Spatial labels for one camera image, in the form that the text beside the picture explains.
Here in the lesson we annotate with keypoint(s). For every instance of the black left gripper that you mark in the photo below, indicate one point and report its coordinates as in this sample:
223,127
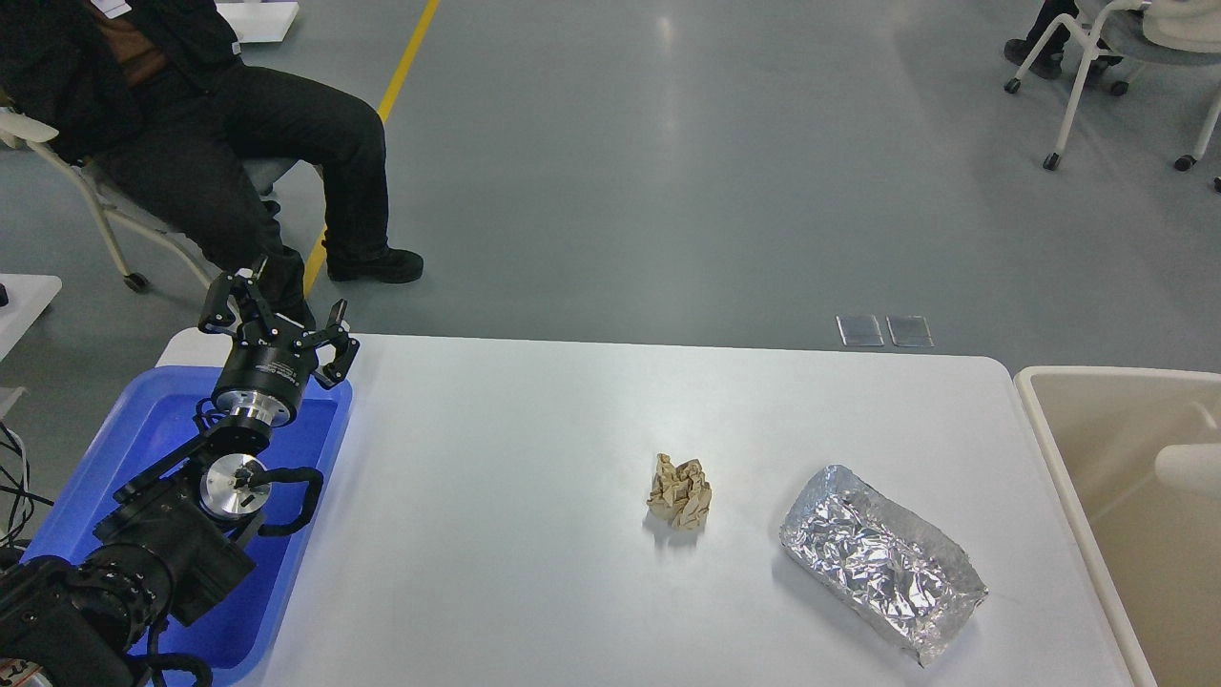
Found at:
267,371

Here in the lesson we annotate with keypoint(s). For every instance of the white paper cup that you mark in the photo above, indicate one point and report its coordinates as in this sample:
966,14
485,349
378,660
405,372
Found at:
1193,468

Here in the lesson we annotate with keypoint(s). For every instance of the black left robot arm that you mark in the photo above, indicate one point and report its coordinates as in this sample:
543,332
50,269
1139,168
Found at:
176,544

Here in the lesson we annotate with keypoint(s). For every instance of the white side table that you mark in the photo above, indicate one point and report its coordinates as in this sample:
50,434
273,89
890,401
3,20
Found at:
29,295

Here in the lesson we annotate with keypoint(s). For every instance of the seated person in black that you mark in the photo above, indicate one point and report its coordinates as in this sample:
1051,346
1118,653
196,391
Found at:
156,93

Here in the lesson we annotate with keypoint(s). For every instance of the white box on floor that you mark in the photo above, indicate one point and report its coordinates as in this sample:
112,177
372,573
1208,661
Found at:
259,22

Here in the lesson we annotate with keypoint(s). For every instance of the white chair under person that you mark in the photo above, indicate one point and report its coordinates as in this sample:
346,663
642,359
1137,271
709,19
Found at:
108,205

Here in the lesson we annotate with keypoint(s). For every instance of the crumpled brown paper ball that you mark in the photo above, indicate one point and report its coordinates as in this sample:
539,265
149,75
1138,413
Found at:
680,493

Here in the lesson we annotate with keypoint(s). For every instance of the left metal floor plate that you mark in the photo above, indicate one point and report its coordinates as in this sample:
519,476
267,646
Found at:
860,331

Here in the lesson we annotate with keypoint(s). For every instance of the metal floor plate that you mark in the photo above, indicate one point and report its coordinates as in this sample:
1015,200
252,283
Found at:
910,331
860,331

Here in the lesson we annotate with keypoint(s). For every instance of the right metal floor plate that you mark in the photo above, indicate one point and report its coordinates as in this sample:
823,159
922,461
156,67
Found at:
910,331

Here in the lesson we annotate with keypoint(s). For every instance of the crumpled aluminium foil sheet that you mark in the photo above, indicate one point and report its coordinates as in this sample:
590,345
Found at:
915,586

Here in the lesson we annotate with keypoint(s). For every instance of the beige plastic bin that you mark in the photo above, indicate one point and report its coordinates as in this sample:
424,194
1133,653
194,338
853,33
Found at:
1150,550

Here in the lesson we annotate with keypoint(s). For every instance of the white rolling chair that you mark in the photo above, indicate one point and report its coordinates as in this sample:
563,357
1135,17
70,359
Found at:
1162,33

